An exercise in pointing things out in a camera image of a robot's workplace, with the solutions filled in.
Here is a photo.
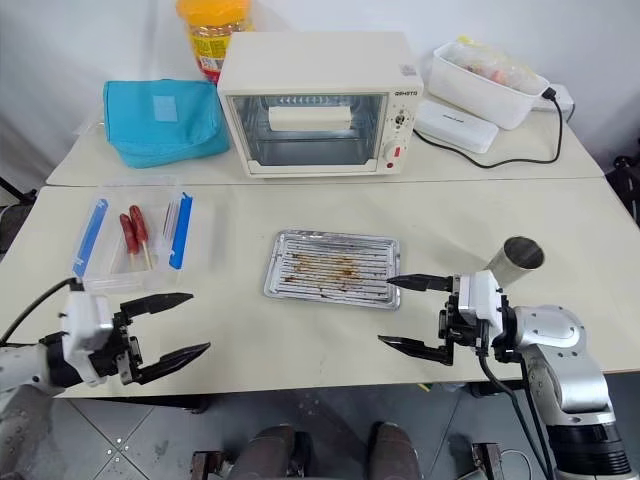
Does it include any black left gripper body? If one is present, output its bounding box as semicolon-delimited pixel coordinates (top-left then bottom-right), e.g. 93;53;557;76
91;309;146;386

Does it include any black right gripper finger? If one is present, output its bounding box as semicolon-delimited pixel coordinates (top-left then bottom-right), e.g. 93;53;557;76
377;334;458;366
387;273;455;295

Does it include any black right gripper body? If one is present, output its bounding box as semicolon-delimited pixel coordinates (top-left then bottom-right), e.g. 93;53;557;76
437;292;495;351

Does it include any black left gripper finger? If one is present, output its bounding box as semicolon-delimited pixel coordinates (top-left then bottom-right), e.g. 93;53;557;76
119;292;195;326
134;342;212;386

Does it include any red sausage on stick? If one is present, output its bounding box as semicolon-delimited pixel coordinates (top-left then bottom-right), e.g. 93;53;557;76
128;204;153;272
118;213;139;269

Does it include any steel cup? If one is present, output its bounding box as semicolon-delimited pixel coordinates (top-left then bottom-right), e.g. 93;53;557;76
487;236;546;292

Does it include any clear box with blue clips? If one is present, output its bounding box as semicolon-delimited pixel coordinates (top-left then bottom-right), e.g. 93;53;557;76
71;173;197;295

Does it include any stained metal baking tray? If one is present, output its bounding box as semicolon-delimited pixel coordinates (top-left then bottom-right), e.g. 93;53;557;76
261;229;403;313

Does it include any dark rounded shape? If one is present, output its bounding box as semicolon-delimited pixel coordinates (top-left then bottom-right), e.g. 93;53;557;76
368;421;422;480
230;423;297;480

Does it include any white flat container lid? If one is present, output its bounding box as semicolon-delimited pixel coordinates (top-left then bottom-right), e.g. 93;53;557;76
413;99;500;155

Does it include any blue fabric bag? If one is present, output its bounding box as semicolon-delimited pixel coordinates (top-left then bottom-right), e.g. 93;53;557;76
101;79;232;170

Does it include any white rectangular food container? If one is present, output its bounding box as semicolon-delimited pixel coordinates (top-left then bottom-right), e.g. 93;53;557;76
428;40;552;132

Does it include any black wheeled chair base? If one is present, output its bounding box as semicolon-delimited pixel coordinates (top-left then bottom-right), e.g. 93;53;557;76
605;153;640;224

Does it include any white power strip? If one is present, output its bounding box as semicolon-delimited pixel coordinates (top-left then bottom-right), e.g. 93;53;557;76
533;83;576;113

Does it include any bagged food in plastic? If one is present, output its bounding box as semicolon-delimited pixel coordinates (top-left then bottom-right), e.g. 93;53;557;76
447;33;547;95

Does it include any cream toaster oven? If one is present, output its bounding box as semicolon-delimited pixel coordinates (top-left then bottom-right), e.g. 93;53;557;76
215;30;426;180

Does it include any yellow lidded snack jar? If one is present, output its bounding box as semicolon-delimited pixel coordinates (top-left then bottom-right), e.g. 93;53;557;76
175;0;257;85

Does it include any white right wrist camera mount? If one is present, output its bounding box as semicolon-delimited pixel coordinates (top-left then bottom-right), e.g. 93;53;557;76
456;269;507;327

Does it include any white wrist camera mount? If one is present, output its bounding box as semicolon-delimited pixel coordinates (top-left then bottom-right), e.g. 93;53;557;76
63;292;115;387
456;269;507;327

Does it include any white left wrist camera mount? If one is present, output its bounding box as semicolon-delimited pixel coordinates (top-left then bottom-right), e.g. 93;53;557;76
63;292;115;387

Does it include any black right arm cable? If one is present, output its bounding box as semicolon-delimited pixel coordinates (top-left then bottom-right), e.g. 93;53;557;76
474;347;554;480

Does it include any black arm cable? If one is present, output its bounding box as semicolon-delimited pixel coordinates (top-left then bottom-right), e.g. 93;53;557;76
474;347;554;480
0;277;85;347

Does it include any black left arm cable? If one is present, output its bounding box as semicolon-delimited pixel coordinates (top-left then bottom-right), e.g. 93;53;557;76
0;277;85;347

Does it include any black power cord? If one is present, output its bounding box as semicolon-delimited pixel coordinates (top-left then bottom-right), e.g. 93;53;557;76
413;86;565;172

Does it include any dark stand frame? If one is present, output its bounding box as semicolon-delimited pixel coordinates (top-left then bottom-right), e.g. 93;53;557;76
0;173;40;254

